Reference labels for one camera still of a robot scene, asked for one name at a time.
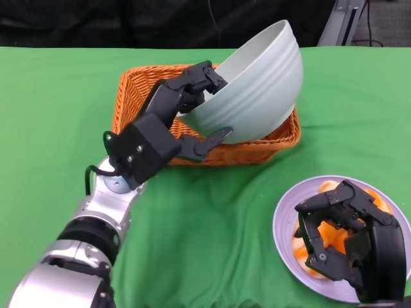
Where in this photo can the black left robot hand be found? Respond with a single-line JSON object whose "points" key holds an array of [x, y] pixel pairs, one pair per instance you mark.
{"points": [[163, 99]]}

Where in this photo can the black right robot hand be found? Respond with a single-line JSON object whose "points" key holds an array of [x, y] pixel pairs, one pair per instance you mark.
{"points": [[385, 256]]}

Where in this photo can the orange striped round bun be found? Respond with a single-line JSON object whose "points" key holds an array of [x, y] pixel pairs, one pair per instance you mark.
{"points": [[330, 235]]}

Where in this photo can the grey-green bowl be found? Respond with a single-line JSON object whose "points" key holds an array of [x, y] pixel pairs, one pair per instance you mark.
{"points": [[257, 96]]}

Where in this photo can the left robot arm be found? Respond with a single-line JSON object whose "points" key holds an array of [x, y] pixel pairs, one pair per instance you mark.
{"points": [[96, 218]]}

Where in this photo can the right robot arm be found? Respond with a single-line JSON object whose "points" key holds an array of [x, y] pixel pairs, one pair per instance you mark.
{"points": [[382, 304]]}

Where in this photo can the orange wicker basket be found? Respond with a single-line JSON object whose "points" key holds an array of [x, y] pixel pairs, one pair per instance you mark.
{"points": [[231, 154]]}

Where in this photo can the lavender plate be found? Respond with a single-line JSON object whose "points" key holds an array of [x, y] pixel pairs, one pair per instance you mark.
{"points": [[285, 224]]}

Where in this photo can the black backdrop curtain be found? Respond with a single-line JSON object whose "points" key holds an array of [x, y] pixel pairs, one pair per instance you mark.
{"points": [[96, 25]]}

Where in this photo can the green tablecloth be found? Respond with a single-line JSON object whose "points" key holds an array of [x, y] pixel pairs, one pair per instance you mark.
{"points": [[48, 112]]}

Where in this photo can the white metal frame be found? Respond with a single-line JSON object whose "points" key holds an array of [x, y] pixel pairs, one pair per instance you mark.
{"points": [[335, 27]]}

